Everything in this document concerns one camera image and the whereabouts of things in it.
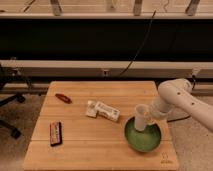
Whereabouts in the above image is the black office chair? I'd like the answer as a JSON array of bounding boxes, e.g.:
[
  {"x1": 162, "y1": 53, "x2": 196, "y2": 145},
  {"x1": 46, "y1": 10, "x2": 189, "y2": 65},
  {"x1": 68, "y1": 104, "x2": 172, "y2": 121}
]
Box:
[{"x1": 0, "y1": 65, "x2": 25, "y2": 139}]

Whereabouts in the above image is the white toothpaste box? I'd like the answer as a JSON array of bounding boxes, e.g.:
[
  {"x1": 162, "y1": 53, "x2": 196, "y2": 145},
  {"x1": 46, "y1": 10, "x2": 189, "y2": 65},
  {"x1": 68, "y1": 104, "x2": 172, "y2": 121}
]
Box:
[{"x1": 86, "y1": 101, "x2": 120, "y2": 122}]

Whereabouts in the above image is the small red brown tool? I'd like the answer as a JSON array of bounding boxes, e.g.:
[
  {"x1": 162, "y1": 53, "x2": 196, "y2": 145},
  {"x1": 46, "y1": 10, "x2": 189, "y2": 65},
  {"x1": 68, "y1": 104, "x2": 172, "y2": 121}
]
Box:
[{"x1": 55, "y1": 93, "x2": 72, "y2": 104}]

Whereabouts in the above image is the black hanging cable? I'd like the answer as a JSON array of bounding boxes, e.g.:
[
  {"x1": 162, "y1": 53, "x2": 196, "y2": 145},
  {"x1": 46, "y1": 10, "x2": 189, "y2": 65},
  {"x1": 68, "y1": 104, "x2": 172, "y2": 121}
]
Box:
[{"x1": 118, "y1": 9, "x2": 157, "y2": 78}]

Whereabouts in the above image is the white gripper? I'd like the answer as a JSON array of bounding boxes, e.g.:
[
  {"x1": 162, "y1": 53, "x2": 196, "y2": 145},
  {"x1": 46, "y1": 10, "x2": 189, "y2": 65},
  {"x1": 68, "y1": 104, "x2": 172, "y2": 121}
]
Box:
[{"x1": 144, "y1": 105, "x2": 166, "y2": 125}]

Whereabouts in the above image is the black red flat box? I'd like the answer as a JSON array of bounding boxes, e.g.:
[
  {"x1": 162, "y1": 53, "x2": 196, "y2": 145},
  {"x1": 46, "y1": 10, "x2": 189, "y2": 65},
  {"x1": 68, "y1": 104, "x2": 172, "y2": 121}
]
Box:
[{"x1": 50, "y1": 122, "x2": 62, "y2": 146}]

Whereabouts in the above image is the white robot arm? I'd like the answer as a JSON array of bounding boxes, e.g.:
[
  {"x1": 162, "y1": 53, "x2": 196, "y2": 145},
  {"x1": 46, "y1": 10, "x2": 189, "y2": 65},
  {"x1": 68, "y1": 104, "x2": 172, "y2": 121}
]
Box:
[{"x1": 144, "y1": 79, "x2": 213, "y2": 132}]

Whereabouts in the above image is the green ceramic bowl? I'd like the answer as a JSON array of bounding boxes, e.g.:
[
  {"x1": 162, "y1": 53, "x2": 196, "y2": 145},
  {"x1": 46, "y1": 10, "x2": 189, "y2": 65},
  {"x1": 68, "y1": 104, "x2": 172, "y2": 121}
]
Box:
[{"x1": 124, "y1": 117, "x2": 162, "y2": 153}]

